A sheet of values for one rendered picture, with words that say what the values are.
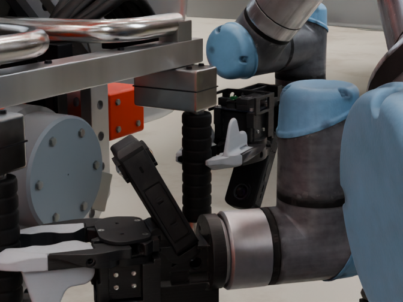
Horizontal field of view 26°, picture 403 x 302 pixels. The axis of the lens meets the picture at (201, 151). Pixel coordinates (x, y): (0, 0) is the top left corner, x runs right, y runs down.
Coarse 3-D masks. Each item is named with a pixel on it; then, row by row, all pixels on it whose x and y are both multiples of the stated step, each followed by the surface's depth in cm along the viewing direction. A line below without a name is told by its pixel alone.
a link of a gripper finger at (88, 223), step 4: (68, 220) 83; (72, 220) 83; (76, 220) 83; (80, 220) 83; (84, 220) 83; (88, 220) 83; (92, 220) 83; (96, 220) 83; (44, 224) 82; (48, 224) 82; (52, 224) 82; (56, 224) 82; (84, 224) 83; (88, 224) 82; (92, 224) 82
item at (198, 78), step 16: (192, 64) 105; (144, 80) 104; (160, 80) 103; (176, 80) 102; (192, 80) 101; (208, 80) 103; (144, 96) 105; (160, 96) 104; (176, 96) 102; (192, 96) 101; (208, 96) 103
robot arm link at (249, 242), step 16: (224, 224) 81; (240, 224) 80; (256, 224) 81; (240, 240) 80; (256, 240) 80; (240, 256) 79; (256, 256) 80; (272, 256) 80; (240, 272) 80; (256, 272) 80; (240, 288) 82
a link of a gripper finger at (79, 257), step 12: (60, 252) 75; (72, 252) 75; (84, 252) 75; (96, 252) 75; (108, 252) 75; (120, 252) 76; (48, 264) 75; (60, 264) 75; (72, 264) 75; (84, 264) 75; (96, 264) 75; (108, 264) 75
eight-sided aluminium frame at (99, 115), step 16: (16, 0) 113; (32, 0) 113; (48, 0) 110; (32, 16) 115; (48, 16) 116; (80, 48) 118; (96, 48) 119; (64, 96) 122; (80, 96) 121; (96, 96) 121; (64, 112) 123; (80, 112) 125; (96, 112) 121; (96, 128) 122; (96, 208) 123
